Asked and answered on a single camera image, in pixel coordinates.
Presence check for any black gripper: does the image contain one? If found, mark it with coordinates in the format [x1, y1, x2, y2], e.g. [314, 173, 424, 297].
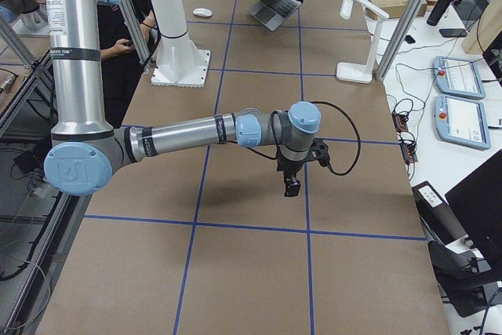
[277, 154, 304, 198]

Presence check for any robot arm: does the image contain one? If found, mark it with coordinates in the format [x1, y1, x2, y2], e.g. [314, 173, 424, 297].
[1, 0, 49, 35]
[44, 0, 329, 197]

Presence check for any white desk lamp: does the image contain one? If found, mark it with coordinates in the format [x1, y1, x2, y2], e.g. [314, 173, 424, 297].
[333, 0, 389, 84]

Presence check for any white computer mouse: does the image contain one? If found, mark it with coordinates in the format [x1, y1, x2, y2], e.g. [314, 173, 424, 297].
[192, 8, 213, 18]

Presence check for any black power strip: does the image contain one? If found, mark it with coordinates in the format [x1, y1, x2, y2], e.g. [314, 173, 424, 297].
[391, 111, 417, 165]

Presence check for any lower blue teach pendant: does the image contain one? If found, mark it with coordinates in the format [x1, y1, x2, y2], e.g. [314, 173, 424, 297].
[434, 94, 491, 150]

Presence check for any blue teach pendant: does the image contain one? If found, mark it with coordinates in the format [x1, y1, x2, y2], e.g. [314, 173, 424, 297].
[434, 94, 491, 150]
[432, 56, 486, 100]

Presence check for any black monitor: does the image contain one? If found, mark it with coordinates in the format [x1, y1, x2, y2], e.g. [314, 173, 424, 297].
[446, 151, 501, 267]

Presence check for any upper blue teach pendant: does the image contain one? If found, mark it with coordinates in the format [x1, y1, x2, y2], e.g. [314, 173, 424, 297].
[432, 56, 486, 100]

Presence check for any seated person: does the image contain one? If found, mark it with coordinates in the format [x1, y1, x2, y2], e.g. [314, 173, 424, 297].
[97, 0, 156, 129]

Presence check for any cardboard box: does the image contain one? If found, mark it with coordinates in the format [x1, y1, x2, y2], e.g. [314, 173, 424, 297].
[366, 0, 427, 20]

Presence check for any smartphone on desk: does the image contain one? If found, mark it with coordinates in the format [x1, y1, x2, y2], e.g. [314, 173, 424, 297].
[439, 28, 468, 38]

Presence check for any black bottle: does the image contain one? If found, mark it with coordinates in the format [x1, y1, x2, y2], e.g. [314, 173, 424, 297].
[427, 0, 454, 26]

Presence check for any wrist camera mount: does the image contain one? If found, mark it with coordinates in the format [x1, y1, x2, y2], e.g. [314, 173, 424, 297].
[305, 138, 332, 169]

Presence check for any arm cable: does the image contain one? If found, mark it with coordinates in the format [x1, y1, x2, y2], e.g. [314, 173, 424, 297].
[250, 101, 362, 177]

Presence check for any aluminium frame post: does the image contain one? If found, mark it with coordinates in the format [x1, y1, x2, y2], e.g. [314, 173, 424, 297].
[374, 0, 423, 82]

